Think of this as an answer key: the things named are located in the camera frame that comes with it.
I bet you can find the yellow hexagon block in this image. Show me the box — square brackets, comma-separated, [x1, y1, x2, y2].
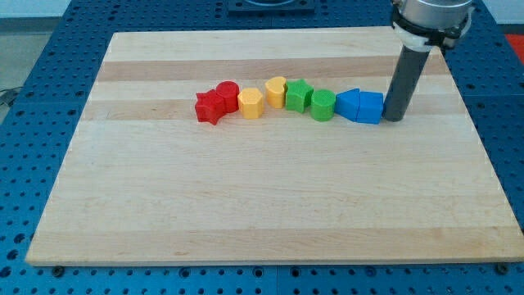
[237, 88, 264, 119]

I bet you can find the green star block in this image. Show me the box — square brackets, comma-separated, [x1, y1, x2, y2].
[285, 79, 314, 113]

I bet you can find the yellow heart block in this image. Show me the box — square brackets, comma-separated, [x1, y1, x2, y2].
[264, 76, 287, 109]

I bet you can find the red cylinder block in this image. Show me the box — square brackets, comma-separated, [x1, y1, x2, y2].
[215, 81, 240, 113]

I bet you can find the blue triangle block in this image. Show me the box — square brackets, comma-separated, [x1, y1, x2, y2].
[334, 88, 360, 121]

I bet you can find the light wooden board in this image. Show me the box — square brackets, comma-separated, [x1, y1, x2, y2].
[25, 27, 523, 266]

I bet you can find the green cylinder block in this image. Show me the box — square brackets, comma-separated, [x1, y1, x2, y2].
[310, 89, 336, 121]

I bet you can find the red star block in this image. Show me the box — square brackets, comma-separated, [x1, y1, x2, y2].
[195, 89, 226, 125]

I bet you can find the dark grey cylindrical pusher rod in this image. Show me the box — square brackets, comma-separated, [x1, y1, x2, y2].
[382, 46, 429, 122]

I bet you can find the blue pentagon block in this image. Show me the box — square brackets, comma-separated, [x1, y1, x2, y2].
[356, 91, 383, 125]

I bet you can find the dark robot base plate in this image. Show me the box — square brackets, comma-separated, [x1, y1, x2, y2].
[226, 0, 316, 14]

